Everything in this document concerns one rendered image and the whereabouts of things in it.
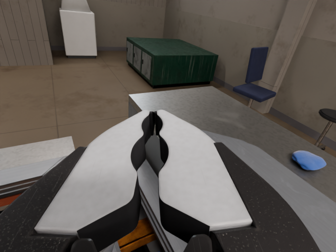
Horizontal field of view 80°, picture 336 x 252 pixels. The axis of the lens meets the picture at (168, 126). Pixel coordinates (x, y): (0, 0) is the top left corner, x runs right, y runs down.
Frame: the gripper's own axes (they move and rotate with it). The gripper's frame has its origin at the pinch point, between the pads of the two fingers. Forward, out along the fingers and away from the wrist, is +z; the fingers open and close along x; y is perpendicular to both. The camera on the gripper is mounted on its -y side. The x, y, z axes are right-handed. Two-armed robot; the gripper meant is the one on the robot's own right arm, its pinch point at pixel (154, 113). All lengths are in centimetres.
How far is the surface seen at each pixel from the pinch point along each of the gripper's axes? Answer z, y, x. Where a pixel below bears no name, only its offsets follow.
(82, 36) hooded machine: 527, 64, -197
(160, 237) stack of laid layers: 27, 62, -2
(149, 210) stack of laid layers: 36, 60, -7
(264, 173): 36, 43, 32
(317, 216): 21, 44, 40
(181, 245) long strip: 23, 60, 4
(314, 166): 41, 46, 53
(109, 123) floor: 227, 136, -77
